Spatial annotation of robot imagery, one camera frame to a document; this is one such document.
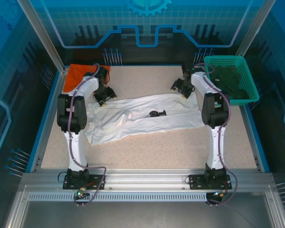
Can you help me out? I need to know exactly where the white t-shirt with black print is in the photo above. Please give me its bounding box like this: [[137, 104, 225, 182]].
[[84, 93, 206, 147]]

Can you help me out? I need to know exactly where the folded orange t-shirt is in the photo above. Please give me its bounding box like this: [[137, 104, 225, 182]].
[[63, 63, 111, 93]]

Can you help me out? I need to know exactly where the dark green t-shirt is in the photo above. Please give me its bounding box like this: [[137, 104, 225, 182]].
[[212, 66, 250, 99]]

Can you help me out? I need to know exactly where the green plastic basket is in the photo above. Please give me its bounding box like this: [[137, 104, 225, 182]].
[[203, 55, 260, 107]]

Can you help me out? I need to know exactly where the small LED connector board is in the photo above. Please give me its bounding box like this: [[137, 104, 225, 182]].
[[207, 190, 228, 200], [74, 189, 91, 200]]

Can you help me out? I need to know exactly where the aluminium table side rail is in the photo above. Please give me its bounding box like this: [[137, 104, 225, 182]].
[[29, 67, 69, 173]]

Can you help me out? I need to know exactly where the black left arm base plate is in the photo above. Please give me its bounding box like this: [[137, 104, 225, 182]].
[[63, 174, 106, 190]]

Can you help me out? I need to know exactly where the aluminium mounting rail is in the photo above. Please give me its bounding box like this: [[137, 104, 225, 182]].
[[21, 169, 275, 190]]

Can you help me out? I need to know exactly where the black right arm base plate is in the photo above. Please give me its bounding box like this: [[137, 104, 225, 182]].
[[188, 174, 233, 190]]

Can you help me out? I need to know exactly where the aluminium frame post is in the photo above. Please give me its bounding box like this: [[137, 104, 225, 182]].
[[16, 0, 69, 73], [234, 0, 279, 57]]

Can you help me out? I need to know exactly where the slotted grey cable duct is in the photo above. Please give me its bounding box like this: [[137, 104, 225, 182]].
[[28, 192, 208, 202]]

